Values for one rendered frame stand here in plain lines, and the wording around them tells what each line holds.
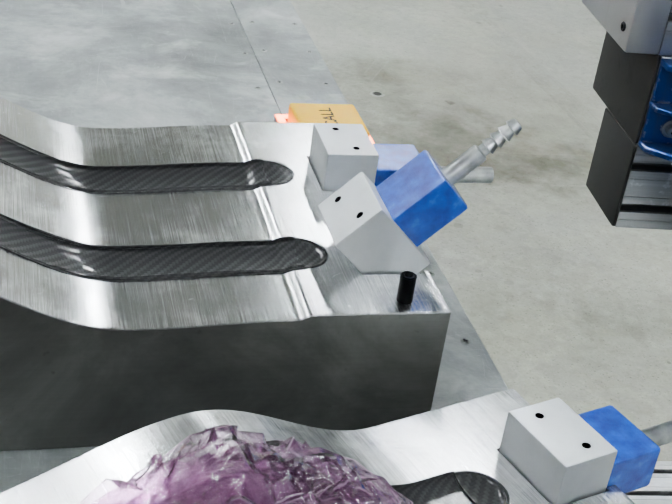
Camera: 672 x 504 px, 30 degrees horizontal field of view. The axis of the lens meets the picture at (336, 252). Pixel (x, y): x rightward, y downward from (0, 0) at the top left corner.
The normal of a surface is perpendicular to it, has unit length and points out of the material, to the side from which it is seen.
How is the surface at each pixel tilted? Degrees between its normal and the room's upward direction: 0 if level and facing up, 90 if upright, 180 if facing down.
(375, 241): 90
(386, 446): 1
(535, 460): 90
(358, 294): 0
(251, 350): 90
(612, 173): 90
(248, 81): 0
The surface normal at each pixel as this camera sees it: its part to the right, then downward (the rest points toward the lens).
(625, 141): -0.98, -0.04
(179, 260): 0.11, -0.72
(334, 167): 0.22, 0.51
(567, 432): 0.13, -0.86
